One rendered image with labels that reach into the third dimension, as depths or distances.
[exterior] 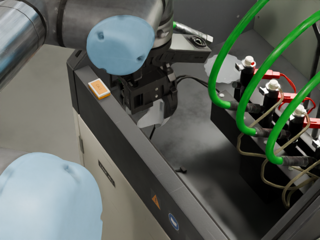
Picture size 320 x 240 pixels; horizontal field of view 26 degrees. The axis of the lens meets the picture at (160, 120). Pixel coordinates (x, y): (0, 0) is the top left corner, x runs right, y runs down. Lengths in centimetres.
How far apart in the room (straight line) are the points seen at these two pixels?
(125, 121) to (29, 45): 72
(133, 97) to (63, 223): 54
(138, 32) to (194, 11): 90
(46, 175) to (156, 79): 54
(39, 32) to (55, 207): 38
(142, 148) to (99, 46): 65
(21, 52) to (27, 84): 217
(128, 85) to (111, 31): 22
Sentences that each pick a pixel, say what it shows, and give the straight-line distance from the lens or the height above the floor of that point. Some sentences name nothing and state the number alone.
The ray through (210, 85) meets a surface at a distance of 126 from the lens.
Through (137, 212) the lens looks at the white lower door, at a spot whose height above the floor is 72.
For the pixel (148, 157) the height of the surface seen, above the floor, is 95.
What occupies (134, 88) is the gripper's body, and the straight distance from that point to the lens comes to 103.
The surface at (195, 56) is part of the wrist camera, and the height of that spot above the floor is 134.
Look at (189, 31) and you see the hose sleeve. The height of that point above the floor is 114.
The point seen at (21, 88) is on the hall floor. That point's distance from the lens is 296.
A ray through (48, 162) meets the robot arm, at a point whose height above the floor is 167.
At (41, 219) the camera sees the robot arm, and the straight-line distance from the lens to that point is 50.
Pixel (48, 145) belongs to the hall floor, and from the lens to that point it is 273.
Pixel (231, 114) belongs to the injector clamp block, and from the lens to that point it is 149.
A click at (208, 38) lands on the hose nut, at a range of 147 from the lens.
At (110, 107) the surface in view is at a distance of 154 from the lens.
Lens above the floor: 208
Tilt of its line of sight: 49 degrees down
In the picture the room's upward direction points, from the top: straight up
